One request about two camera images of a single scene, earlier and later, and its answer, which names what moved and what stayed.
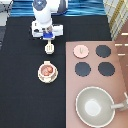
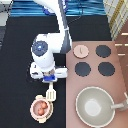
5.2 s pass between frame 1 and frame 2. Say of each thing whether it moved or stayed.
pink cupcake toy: moved
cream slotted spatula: moved
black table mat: stayed
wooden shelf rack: stayed
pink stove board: stayed
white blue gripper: moved
